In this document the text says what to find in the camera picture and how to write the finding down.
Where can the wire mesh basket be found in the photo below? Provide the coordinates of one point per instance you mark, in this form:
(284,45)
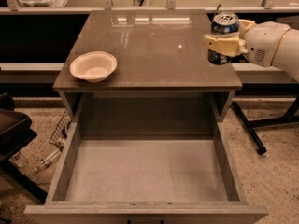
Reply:
(59,134)

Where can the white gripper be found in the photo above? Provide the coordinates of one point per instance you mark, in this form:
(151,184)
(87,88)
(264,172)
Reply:
(261,44)

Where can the white paper bowl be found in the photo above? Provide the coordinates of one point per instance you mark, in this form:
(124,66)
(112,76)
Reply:
(93,66)

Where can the blue pepsi can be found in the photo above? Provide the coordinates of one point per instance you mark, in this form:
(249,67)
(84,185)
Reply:
(222,24)

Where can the open grey top drawer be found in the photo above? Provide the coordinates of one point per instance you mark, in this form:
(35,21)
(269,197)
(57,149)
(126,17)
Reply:
(137,160)

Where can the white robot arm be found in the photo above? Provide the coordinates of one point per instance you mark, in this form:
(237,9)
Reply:
(288,53)

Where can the clear plastic bottle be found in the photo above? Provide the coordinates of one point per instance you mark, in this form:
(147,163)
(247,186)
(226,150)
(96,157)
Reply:
(48,161)

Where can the grey cabinet with glossy top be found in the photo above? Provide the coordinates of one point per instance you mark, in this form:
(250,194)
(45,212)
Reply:
(164,87)

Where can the black metal stand legs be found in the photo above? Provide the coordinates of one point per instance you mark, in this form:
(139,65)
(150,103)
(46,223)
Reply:
(289,117)

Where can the black chair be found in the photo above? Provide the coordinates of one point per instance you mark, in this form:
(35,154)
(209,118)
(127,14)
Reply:
(15,134)

